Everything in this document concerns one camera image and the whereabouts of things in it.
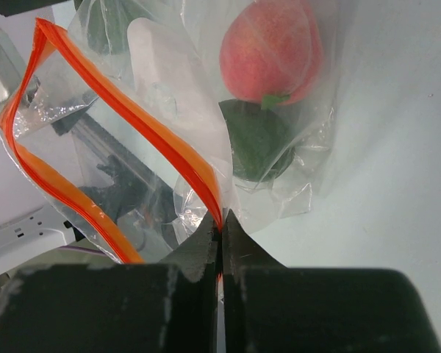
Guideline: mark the pink peach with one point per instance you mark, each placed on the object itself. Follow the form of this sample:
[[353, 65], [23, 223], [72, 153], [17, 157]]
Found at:
[[272, 49]]

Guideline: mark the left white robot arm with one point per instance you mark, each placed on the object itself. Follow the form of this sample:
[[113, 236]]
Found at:
[[29, 226]]

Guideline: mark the clear orange zip bag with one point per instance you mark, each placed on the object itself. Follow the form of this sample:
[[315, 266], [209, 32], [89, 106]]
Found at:
[[117, 123]]

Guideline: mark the green avocado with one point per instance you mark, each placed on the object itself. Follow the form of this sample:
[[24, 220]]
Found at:
[[259, 140]]

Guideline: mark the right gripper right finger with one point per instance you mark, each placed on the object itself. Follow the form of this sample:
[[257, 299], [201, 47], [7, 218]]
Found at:
[[269, 307]]

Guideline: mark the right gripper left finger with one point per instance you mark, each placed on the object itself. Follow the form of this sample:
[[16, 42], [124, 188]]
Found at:
[[169, 306]]

